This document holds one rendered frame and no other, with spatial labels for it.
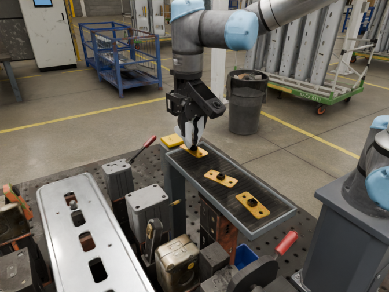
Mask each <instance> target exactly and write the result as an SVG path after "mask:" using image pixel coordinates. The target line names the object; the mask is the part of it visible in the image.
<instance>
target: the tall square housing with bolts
mask: <svg viewBox="0 0 389 292"><path fill-rule="evenodd" d="M125 199H126V205H127V212H128V216H129V223H130V228H131V230H132V232H133V233H134V236H135V243H136V248H137V253H136V256H137V257H138V259H139V261H140V263H141V264H142V262H141V256H142V255H144V251H145V242H146V229H147V226H148V221H149V220H150V219H153V218H158V219H159V220H160V222H161V223H162V225H163V230H162V236H161V241H160V246H161V245H163V244H165V243H167V242H169V238H170V240H171V234H170V231H171V229H170V210H169V200H168V196H167V195H166V193H165V192H164V191H163V190H162V189H161V188H160V187H159V185H158V184H153V185H150V186H148V187H145V188H142V189H139V190H137V191H134V192H131V193H129V194H127V195H126V196H125ZM168 232H169V238H168ZM157 283H158V289H159V292H162V287H161V285H160V284H159V282H158V281H157Z"/></svg>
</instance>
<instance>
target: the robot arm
mask: <svg viewBox="0 0 389 292"><path fill-rule="evenodd" d="M336 1H338V0H259V1H257V2H255V3H253V4H252V5H249V6H247V7H246V8H244V9H237V10H228V11H224V10H205V7H204V2H203V1H202V0H174V1H173V2H172V3H171V20H170V24H171V42H172V54H173V69H170V75H173V76H174V90H171V91H170V92H168V93H166V108H167V112H169V113H171V114H172V115H174V116H178V119H177V122H178V126H175V128H174V130H175V132H176V134H177V135H179V136H180V138H181V139H183V142H184V144H185V146H186V147H187V148H188V149H190V148H191V147H192V145H193V144H194V145H196V146H197V144H198V142H199V140H200V138H201V136H202V134H203V131H204V129H205V125H206V123H207V118H208V117H209V118H210V119H215V118H217V117H220V116H222V115H223V113H224V112H225V111H226V107H225V105H224V104H223V103H222V102H221V101H220V100H219V99H218V98H217V96H216V95H215V94H213V92H212V91H211V90H210V89H209V88H208V87H207V86H206V85H205V83H204V82H203V81H202V80H201V79H200V78H201V77H202V74H203V71H202V69H203V61H204V47H207V48H219V49H231V50H234V51H239V50H250V49H252V48H253V46H254V44H255V42H256V39H257V38H259V37H260V36H261V35H264V34H266V33H268V32H270V31H273V30H274V29H276V28H278V27H281V26H283V25H285V24H288V23H290V22H292V21H294V20H296V19H299V18H301V17H303V16H305V15H307V14H309V13H312V12H314V11H316V10H318V9H321V8H323V7H325V6H327V5H330V4H332V3H334V2H336ZM171 93H173V94H171ZM168 99H169V100H170V108H168ZM189 120H190V121H189ZM192 133H193V134H194V140H193V144H192ZM341 195H342V197H343V198H344V200H345V201H346V202H347V203H348V204H349V205H350V206H352V207H353V208H355V209H357V210H358V211H360V212H362V213H364V214H367V215H369V216H372V217H376V218H382V219H389V115H382V116H378V117H376V118H375V119H374V121H373V123H372V125H371V126H370V131H369V134H368V136H367V139H366V142H365V145H364V148H363V150H362V153H361V156H360V158H359V161H358V164H357V167H356V168H355V169H354V170H353V172H352V173H351V174H350V175H349V176H348V177H347V178H346V179H345V180H344V182H343V185H342V188H341Z"/></svg>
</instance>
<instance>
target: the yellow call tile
mask: <svg viewBox="0 0 389 292"><path fill-rule="evenodd" d="M161 141H162V142H163V143H164V144H165V145H166V146H168V147H169V148H171V147H174V146H177V145H180V144H184V142H183V139H181V138H180V136H179V135H177V134H176V133H175V134H172V135H169V136H165V137H162V138H161Z"/></svg>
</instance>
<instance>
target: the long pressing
mask: <svg viewBox="0 0 389 292"><path fill-rule="evenodd" d="M70 192H73V193H74V195H75V197H76V200H77V206H78V208H77V209H76V210H71V209H70V206H67V203H66V200H65V197H64V195H65V194H68V193H70ZM35 196H36V201H37V204H38V209H39V215H40V218H41V223H42V228H43V233H44V236H45V242H46V247H47V252H48V255H49V260H50V265H51V268H52V274H53V279H54V284H55V287H56V292H107V291H109V290H113V291H114V292H156V290H155V288H154V286H153V284H152V283H151V281H150V279H149V278H148V276H147V274H146V272H145V270H144V268H143V267H142V265H141V263H140V261H139V259H138V257H137V256H136V254H135V252H134V250H133V248H132V246H131V244H130V243H129V241H128V239H127V238H126V236H125V234H124V232H123V230H122V228H121V226H120V225H119V223H118V221H117V219H116V217H115V215H114V214H113V212H112V210H111V208H110V206H109V204H108V203H107V201H106V199H105V197H104V196H103V194H102V192H101V190H100V188H99V186H98V185H97V183H96V181H95V179H94V177H93V175H92V174H91V173H87V172H85V173H82V174H78V175H76V176H72V177H69V178H65V179H63V180H59V181H56V182H52V183H50V184H46V185H44V186H42V187H40V188H39V189H38V190H37V191H36V193H35ZM89 201H90V202H89ZM78 210H80V211H81V212H82V214H83V217H84V219H85V222H86V223H85V224H83V225H81V226H79V227H75V225H74V222H73V220H72V217H71V213H73V212H75V211H78ZM57 213H58V214H57ZM85 232H90V234H91V237H92V239H93V242H94V244H95V246H96V247H95V248H94V249H92V250H90V251H88V252H84V251H83V248H82V245H81V242H80V240H79V235H80V234H82V233H85ZM110 244H111V247H108V245H110ZM95 258H100V259H101V261H102V264H103V266H104V268H105V271H106V273H107V275H108V277H107V278H106V279H105V280H103V281H102V282H99V283H95V281H94V279H93V275H92V273H91V270H90V267H89V262H90V261H91V260H93V259H95Z"/></svg>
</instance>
